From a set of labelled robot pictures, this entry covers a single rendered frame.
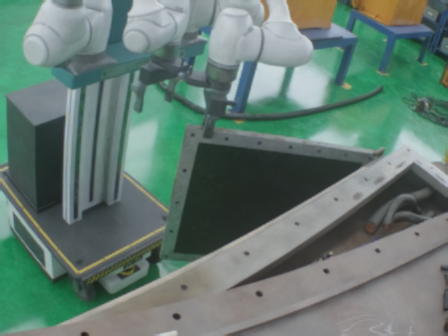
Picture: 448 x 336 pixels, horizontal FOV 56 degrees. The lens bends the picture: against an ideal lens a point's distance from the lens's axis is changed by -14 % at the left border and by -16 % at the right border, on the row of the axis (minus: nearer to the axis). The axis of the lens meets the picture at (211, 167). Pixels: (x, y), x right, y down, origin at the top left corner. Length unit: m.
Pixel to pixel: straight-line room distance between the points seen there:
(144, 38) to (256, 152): 0.52
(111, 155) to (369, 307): 1.66
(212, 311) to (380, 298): 0.33
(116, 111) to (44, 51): 0.87
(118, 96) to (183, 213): 0.71
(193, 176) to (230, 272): 0.70
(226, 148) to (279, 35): 0.40
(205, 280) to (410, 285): 0.42
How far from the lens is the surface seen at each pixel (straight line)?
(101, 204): 2.46
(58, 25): 1.37
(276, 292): 0.83
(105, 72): 1.67
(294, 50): 1.31
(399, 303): 0.93
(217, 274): 0.85
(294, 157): 1.54
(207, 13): 1.87
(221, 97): 1.33
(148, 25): 1.24
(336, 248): 1.17
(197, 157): 1.48
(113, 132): 2.22
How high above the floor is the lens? 1.96
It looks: 35 degrees down
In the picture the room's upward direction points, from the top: 15 degrees clockwise
